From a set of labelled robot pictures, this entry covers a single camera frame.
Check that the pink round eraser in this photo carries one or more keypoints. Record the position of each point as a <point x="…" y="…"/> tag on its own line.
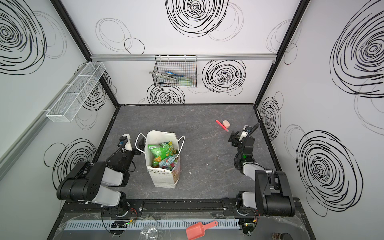
<point x="226" y="123"/>

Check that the white paper bag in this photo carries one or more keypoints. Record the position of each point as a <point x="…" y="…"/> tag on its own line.
<point x="161" y="178"/>

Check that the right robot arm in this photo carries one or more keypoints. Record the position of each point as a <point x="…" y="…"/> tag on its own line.
<point x="272" y="194"/>

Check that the green items in basket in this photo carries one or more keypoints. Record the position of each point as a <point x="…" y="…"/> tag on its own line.
<point x="178" y="80"/>

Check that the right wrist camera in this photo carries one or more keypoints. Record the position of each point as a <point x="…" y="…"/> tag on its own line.
<point x="244" y="132"/>

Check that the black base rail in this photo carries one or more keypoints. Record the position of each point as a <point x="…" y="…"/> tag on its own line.
<point x="223" y="207"/>

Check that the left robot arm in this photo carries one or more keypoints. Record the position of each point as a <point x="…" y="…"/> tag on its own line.
<point x="94" y="183"/>

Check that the black wire basket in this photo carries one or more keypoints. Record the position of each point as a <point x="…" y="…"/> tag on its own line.
<point x="185" y="65"/>

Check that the teal snack packet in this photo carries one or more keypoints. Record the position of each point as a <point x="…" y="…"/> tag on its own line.
<point x="169" y="163"/>

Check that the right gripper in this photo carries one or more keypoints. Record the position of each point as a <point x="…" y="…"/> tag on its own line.
<point x="236" y="139"/>

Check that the dark jar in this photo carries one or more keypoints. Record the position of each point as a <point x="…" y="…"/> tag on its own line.
<point x="281" y="236"/>

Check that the clear wall shelf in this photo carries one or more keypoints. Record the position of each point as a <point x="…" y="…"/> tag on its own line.
<point x="83" y="92"/>

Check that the green snack packet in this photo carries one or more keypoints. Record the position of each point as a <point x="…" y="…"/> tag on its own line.
<point x="162" y="151"/>

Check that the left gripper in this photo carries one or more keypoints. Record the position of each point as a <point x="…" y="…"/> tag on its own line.
<point x="136" y="153"/>

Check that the clear glass bowl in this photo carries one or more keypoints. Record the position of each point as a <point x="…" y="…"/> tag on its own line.
<point x="149" y="232"/>

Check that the pink marker pen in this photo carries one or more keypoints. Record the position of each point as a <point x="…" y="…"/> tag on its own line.
<point x="222" y="126"/>

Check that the red plastic scoop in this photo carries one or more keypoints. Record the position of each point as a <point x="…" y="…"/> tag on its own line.
<point x="198" y="230"/>

